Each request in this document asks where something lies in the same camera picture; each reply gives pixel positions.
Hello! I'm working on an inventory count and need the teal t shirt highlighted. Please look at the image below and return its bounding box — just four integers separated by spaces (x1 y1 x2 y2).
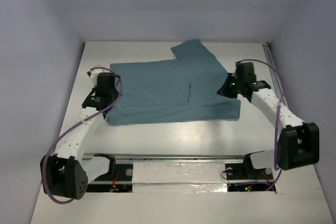
107 40 240 126

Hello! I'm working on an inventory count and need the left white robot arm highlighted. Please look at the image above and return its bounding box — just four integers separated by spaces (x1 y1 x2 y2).
40 67 123 205

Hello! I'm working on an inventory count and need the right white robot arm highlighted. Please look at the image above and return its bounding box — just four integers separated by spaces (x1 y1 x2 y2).
217 59 320 172

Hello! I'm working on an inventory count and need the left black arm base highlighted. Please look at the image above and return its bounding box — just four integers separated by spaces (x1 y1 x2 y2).
87 153 133 193

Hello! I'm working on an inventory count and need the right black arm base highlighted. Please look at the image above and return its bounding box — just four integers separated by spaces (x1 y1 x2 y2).
221 153 274 193

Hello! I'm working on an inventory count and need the aluminium right side rail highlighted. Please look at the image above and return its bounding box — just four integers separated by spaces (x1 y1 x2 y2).
262 42 288 106

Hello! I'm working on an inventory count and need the aluminium rail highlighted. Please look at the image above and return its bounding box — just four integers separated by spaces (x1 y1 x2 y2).
262 42 288 106
83 152 253 161

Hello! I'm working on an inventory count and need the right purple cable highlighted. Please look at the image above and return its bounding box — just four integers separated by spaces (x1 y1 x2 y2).
237 59 287 192

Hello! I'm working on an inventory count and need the purple cable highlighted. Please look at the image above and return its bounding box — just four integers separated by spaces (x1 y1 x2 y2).
41 68 123 205
237 59 287 192

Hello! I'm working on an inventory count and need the aluminium front rail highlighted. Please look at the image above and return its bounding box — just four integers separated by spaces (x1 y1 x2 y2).
83 152 253 161

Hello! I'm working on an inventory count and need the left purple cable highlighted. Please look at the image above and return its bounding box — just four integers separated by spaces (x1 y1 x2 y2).
41 68 123 205

